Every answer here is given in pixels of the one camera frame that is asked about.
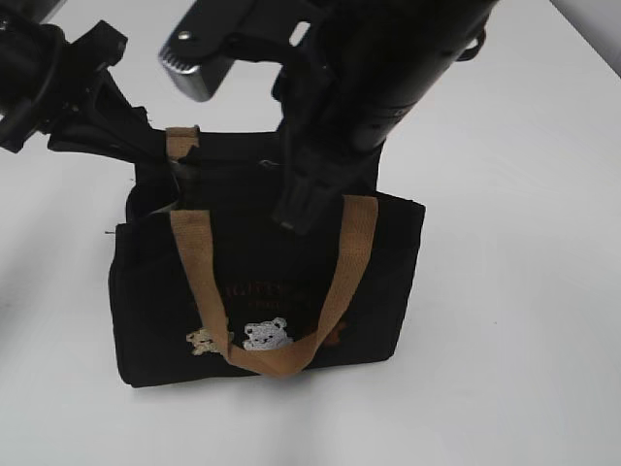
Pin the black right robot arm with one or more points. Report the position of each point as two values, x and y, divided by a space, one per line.
368 63

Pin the black canvas tote bag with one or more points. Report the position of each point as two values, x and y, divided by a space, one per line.
208 286

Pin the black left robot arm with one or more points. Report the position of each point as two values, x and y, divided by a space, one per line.
30 54

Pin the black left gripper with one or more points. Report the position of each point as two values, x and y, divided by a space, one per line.
88 112

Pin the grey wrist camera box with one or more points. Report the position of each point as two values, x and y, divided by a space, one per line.
212 35

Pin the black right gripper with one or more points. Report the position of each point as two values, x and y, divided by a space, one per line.
319 161

